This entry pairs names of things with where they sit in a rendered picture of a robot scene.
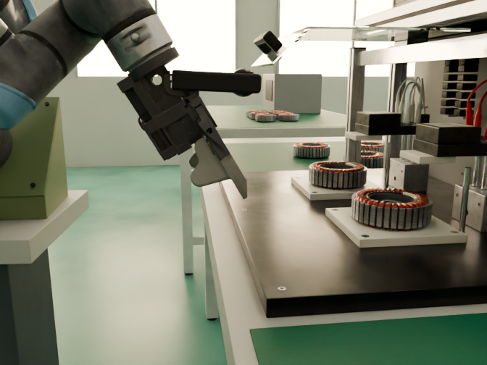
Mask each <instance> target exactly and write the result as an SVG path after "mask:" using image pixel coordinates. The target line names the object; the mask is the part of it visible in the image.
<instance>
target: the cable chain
mask: <svg viewBox="0 0 487 365"><path fill-rule="evenodd" d="M444 64H445V65H446V66H444V72H478V67H479V66H478V65H477V64H479V59H459V60H447V61H445V63H444ZM477 79H478V75H477V74H458V75H444V78H443V81H477ZM476 86H477V83H443V87H442V88H443V89H446V90H462V91H472V90H473V89H474V88H475V87H476ZM470 93H471V92H460V91H442V95H441V97H442V98H458V99H468V97H469V95H470ZM474 98H475V92H474V94H473V95H472V97H471V99H474ZM441 106H455V107H457V108H453V107H449V108H441V110H440V114H443V115H444V117H457V119H466V109H458V108H467V101H460V100H457V99H442V100H441ZM474 106H475V102H474V101H471V107H472V108H474Z"/></svg>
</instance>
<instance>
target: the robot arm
mask: <svg viewBox="0 0 487 365"><path fill-rule="evenodd" d="M102 40H103V42H104V43H105V45H106V46H107V48H108V49H109V51H110V53H111V54H112V56H113V57H114V59H115V61H116V62H117V64H118V65H119V67H120V69H121V70H122V71H123V72H129V73H128V74H127V76H128V77H126V78H125V79H123V80H121V81H120V82H118V83H116V84H117V86H118V87H119V89H120V90H121V92H122V93H124V94H125V95H126V96H127V98H128V100H129V102H130V103H131V104H132V106H133V108H134V109H135V111H136V112H137V114H138V116H139V118H138V123H139V125H140V126H141V128H142V130H144V131H145V132H146V134H147V135H148V137H149V139H150V140H151V142H152V143H153V144H154V146H155V148H156V150H157V151H158V152H159V155H160V156H161V157H162V158H163V160H164V161H165V160H168V159H171V158H172V157H174V156H175V155H177V154H178V156H179V155H181V154H182V153H184V152H185V151H187V150H188V149H190V148H192V146H191V145H192V144H194V145H195V146H194V151H195V153H194V154H193V156H192V157H191V158H190V159H189V164H190V165H191V166H192V167H193V168H195V169H194V170H193V172H192V173H191V176H190V178H191V182H192V183H193V184H194V185H195V186H196V187H204V186H206V185H211V184H214V183H218V182H222V181H224V180H232V181H233V183H234V185H235V186H236V188H237V189H238V192H239V193H240V194H241V196H242V198H243V199H245V198H247V180H246V178H245V177H244V175H243V173H242V172H241V170H240V169H239V167H238V165H237V164H236V162H235V160H234V158H233V157H232V155H231V154H230V152H229V150H228V148H227V147H226V145H225V144H224V142H223V140H222V138H221V137H220V135H219V133H218V131H217V129H216V127H217V124H216V122H215V121H214V119H213V118H212V115H211V114H210V113H209V111H208V109H207V108H206V106H205V104H204V102H203V101H202V99H201V97H200V96H199V91H209V92H227V93H234V94H236V95H237V96H240V97H247V96H250V95H251V94H253V93H259V92H260V91H261V84H262V77H261V75H259V74H254V73H253V72H252V71H251V70H248V69H245V68H242V69H238V70H236V71H234V72H209V71H194V70H173V71H172V74H170V70H167V68H166V66H165V65H166V64H169V63H170V62H171V61H173V60H174V59H176V58H178V57H179V56H180V55H179V53H178V51H177V49H176V48H175V47H174V46H173V47H171V45H172V44H173V40H172V38H171V37H170V34H169V33H168V32H167V29H166V28H165V26H164V25H163V23H162V21H161V20H160V18H159V16H158V14H157V13H156V12H155V10H154V8H153V6H152V5H151V3H150V1H149V0H55V1H54V2H53V3H52V4H51V5H50V6H49V7H47V8H46V9H45V10H44V11H43V12H42V13H40V14H39V16H38V15H37V12H36V9H35V7H34V6H33V3H32V2H31V0H0V168H1V167H2V166H3V165H4V164H5V162H6V161H7V159H8V158H9V156H10V154H11V151H12V136H11V134H10V132H9V129H11V128H13V127H15V126H16V125H17V124H18V123H19V122H20V121H21V120H23V119H24V118H25V117H26V116H27V115H28V114H29V113H30V112H33V111H35V110H36V109H37V105H38V104H39V103H40V102H41V101H42V100H43V99H44V98H45V97H46V96H47V95H48V94H49V93H50V92H51V91H52V90H53V89H54V88H55V87H56V86H57V85H58V84H59V83H60V82H61V81H62V80H63V79H64V78H65V77H66V76H67V75H68V74H69V73H70V72H71V71H72V70H73V69H74V68H75V67H76V66H77V65H78V64H79V63H80V62H81V61H82V60H83V59H84V58H85V57H86V56H88V55H89V54H90V53H91V52H92V51H93V50H94V48H95V47H96V46H97V45H98V44H99V43H100V42H101V41H102ZM155 75H159V76H160V77H161V78H162V82H161V83H160V84H159V85H157V84H155V83H154V81H153V78H154V76H155ZM171 76H172V80H171ZM171 83H172V87H171ZM140 118H141V120H142V121H140ZM204 136H206V137H204Z"/></svg>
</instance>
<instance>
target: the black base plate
mask: <svg viewBox="0 0 487 365"><path fill-rule="evenodd" d="M385 170H386V169H384V168H383V169H367V180H369V181H370V182H372V183H375V184H376V185H378V186H380V187H382V188H384V180H385ZM242 173H243V175H244V177H245V178H246V180H247V198H245V199H243V198H242V196H241V194H240V193H239V192H238V189H237V188H236V186H235V185H234V183H233V181H232V180H224V181H222V182H219V184H220V188H221V191H222V194H223V196H224V199H225V202H226V205H227V207H228V211H229V213H230V217H231V219H232V221H233V225H234V227H235V230H236V233H237V236H238V239H239V242H240V244H241V247H242V250H243V254H244V256H245V258H246V262H247V264H248V267H249V270H250V272H251V276H252V279H253V281H254V284H255V287H256V289H257V293H258V295H259V299H260V301H261V304H262V308H263V309H264V312H265V316H266V317H267V318H275V317H287V316H308V315H319V314H340V313H352V312H363V311H385V310H396V309H417V308H429V307H440V306H461V305H473V304H484V303H487V232H479V231H477V230H476V229H474V228H472V227H470V226H468V225H465V234H467V242H466V243H447V244H432V245H416V246H386V247H371V248H360V247H359V246H357V245H356V244H355V243H354V242H353V241H352V240H351V239H350V238H349V237H348V236H347V235H346V234H345V233H344V232H343V231H342V230H340V229H339V228H338V227H337V226H336V225H335V224H334V223H333V222H332V221H331V220H330V219H329V218H328V217H327V216H326V215H325V209H326V208H345V207H351V199H334V200H313V201H310V200H309V199H308V198H307V197H306V196H305V195H304V194H303V193H302V192H301V191H300V190H299V189H298V188H297V187H296V186H295V185H294V184H293V183H292V182H291V177H309V170H299V171H271V172H242ZM454 189H455V186H453V185H450V184H448V183H446V182H443V181H441V180H438V179H436V178H434V177H431V176H428V188H427V191H417V192H418V193H421V194H423V195H425V196H427V197H428V198H430V199H431V200H432V201H433V208H432V215H433V216H434V217H436V218H438V219H440V220H441V221H443V222H445V223H447V224H449V225H451V226H452V227H455V228H456V229H459V221H458V220H456V219H455V218H453V217H452V209H453V202H454Z"/></svg>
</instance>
